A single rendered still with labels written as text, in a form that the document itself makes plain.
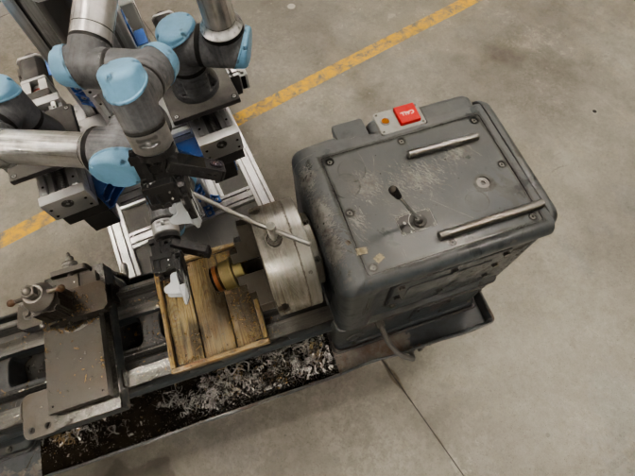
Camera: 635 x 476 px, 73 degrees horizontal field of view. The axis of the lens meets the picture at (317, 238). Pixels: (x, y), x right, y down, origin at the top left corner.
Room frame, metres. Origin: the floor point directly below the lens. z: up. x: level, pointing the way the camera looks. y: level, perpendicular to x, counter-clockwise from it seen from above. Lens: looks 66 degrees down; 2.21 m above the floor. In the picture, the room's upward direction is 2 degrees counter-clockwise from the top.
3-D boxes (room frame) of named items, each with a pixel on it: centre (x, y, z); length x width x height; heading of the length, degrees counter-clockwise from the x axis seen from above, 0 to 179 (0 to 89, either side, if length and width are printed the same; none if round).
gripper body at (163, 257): (0.47, 0.43, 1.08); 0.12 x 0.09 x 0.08; 16
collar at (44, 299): (0.35, 0.75, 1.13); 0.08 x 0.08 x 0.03
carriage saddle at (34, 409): (0.27, 0.77, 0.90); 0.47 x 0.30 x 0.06; 16
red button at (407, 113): (0.80, -0.26, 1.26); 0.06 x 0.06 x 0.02; 16
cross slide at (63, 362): (0.29, 0.73, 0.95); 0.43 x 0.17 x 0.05; 16
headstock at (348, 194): (0.58, -0.28, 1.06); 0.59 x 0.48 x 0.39; 106
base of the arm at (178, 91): (1.03, 0.37, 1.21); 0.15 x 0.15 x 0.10
